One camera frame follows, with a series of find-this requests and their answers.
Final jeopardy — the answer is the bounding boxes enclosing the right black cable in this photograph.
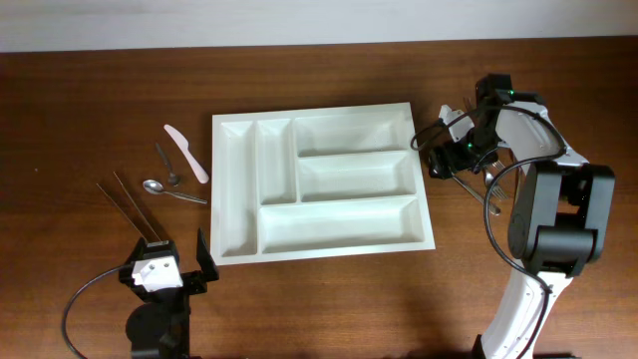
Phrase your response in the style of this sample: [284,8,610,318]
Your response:
[409,102,569,359]

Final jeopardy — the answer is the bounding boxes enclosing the small silver teaspoon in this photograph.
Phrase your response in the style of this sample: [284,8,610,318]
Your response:
[143,179,207,204]

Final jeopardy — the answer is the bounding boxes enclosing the white plastic cutlery tray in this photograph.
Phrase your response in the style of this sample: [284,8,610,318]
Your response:
[210,103,435,265]

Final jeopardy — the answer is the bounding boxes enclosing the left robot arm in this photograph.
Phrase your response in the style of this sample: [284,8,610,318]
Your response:
[119,229,219,359]

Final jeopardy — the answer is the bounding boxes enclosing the pink plastic knife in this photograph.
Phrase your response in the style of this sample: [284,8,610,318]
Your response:
[163,124,210,183]

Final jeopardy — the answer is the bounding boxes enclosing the small dark teaspoon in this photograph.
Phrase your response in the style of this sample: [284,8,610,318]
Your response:
[155,143,180,186]

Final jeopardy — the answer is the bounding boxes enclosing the black cable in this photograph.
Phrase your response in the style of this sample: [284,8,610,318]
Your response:
[61,264,132,359]
[409,102,569,359]

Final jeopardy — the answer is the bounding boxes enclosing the large silver spoon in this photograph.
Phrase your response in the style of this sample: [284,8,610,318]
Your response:
[452,176,501,215]
[509,151,526,202]

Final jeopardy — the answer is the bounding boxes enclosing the left black cable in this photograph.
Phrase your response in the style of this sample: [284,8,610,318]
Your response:
[61,264,132,359]

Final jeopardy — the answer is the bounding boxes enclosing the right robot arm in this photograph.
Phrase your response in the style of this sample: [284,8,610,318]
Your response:
[411,74,615,358]

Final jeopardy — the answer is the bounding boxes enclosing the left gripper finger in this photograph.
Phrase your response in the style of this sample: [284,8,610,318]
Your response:
[125,238,179,272]
[196,228,219,282]

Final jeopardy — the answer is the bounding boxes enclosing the silver fork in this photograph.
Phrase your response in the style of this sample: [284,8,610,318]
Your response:
[481,168,508,200]
[463,97,499,175]

